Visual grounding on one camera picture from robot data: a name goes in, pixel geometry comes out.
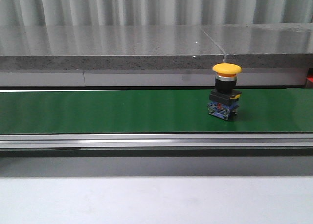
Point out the yellow mushroom button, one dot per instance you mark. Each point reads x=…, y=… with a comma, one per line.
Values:
x=223, y=99

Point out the green conveyor belt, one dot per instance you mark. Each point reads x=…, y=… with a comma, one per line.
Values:
x=160, y=111

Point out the grey stone slab right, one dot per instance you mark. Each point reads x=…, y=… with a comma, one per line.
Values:
x=265, y=45

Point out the grey stone slab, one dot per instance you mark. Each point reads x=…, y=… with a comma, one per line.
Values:
x=265, y=45
x=106, y=48

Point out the grey stone slab left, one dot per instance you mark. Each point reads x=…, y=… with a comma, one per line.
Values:
x=106, y=48

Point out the red plastic tray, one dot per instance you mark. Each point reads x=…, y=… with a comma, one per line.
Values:
x=309, y=80

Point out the white corrugated curtain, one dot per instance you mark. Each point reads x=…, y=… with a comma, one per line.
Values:
x=153, y=12

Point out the silver conveyor frame rail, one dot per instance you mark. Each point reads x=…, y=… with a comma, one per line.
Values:
x=178, y=141

